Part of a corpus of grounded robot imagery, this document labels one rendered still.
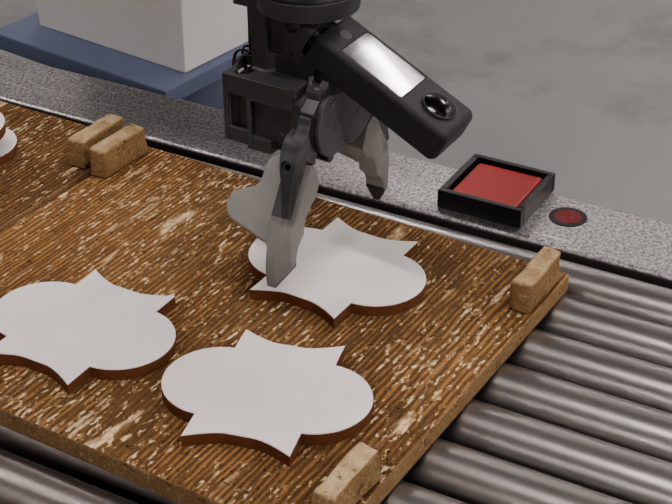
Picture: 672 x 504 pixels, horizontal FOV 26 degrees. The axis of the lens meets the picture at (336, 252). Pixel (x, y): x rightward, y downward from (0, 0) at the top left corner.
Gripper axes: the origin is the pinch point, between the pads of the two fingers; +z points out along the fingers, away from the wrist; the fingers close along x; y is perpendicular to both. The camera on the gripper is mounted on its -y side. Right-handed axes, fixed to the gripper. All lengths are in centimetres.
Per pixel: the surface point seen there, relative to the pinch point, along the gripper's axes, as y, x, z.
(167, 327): 5.7, 13.3, 1.5
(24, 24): 64, -36, 9
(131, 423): 2.0, 22.3, 2.4
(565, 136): 63, -204, 97
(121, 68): 47, -32, 9
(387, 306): -6.0, 2.8, 1.7
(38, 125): 36.0, -7.4, 2.6
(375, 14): 137, -244, 97
